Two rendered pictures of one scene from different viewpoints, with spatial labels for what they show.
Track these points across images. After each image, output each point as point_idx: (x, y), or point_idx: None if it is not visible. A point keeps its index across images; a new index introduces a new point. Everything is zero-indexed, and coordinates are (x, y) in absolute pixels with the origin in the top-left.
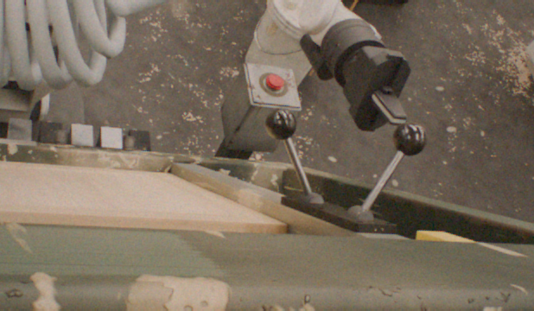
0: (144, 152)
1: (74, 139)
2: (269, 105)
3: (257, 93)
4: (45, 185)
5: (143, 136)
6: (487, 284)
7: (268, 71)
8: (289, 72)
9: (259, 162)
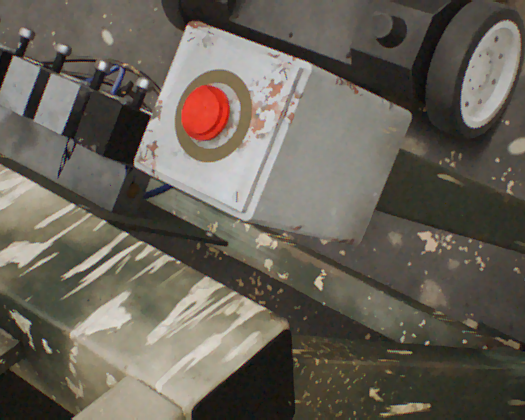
0: None
1: (3, 92)
2: (172, 180)
3: (157, 136)
4: None
5: (106, 116)
6: None
7: (227, 64)
8: (288, 78)
9: (138, 315)
